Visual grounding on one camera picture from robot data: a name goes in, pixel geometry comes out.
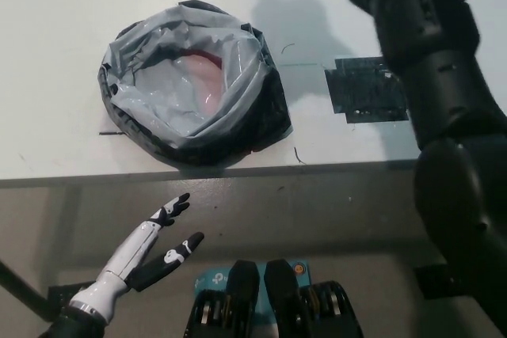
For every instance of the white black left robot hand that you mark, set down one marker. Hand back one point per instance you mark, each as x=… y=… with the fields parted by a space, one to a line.
x=130 y=251

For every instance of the black plastic bag grey lining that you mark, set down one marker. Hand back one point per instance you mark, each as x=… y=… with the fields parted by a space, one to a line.
x=166 y=116

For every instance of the teal TP-Link box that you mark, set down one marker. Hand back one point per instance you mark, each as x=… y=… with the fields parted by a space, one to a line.
x=210 y=280

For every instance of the black table leg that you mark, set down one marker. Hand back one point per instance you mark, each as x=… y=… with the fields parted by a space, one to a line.
x=24 y=292

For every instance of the black tape patch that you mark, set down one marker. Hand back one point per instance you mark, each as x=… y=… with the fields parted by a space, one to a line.
x=364 y=92

